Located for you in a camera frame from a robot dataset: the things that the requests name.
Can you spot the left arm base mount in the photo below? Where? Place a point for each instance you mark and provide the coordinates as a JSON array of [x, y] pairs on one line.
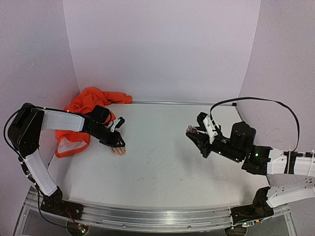
[[56, 205]]

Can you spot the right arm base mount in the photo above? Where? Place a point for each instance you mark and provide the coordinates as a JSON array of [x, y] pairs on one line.
[[257, 210]]

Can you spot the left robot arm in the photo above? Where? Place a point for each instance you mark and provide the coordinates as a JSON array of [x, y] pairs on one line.
[[22, 132]]

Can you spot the aluminium front rail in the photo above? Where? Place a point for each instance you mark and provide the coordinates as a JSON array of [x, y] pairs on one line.
[[37, 218]]

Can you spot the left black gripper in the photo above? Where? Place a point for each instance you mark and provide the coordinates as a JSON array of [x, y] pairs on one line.
[[117, 137]]

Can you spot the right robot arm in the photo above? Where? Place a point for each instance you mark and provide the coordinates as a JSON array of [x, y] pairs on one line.
[[259, 160]]

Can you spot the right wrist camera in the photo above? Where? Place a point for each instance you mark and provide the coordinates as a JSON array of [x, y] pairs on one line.
[[209, 124]]

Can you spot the nail polish bottle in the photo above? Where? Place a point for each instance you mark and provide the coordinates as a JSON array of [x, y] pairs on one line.
[[191, 129]]

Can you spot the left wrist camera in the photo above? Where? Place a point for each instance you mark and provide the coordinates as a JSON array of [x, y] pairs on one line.
[[116, 124]]

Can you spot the orange hoodie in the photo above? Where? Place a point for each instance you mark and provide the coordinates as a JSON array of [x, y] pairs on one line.
[[73, 141]]

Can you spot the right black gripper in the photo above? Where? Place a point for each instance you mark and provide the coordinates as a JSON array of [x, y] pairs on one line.
[[206, 139]]

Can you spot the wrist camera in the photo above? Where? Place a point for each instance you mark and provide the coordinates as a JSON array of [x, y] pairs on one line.
[[116, 124], [209, 124]]

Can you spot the mannequin hand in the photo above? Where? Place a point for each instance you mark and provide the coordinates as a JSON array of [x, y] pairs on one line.
[[120, 151]]

